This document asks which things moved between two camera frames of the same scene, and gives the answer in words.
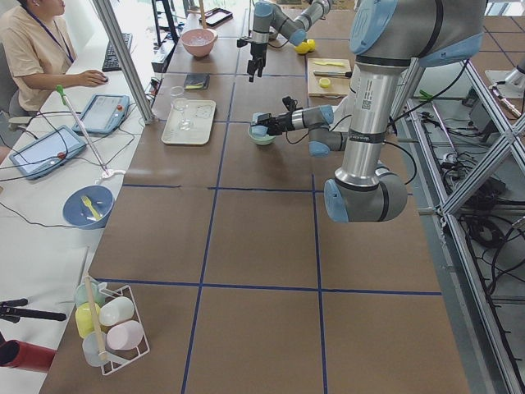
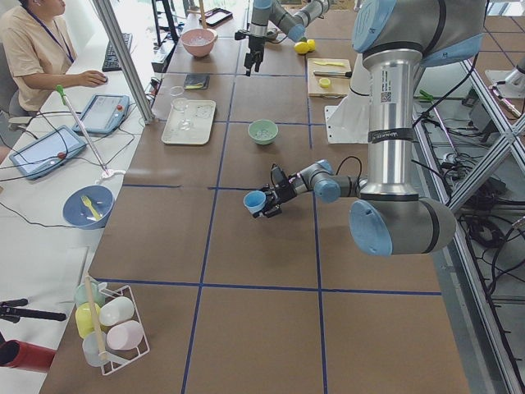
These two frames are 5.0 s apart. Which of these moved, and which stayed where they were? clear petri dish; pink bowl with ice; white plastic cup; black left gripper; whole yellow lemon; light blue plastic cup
Moved: black left gripper; light blue plastic cup
Stayed: white plastic cup; clear petri dish; whole yellow lemon; pink bowl with ice
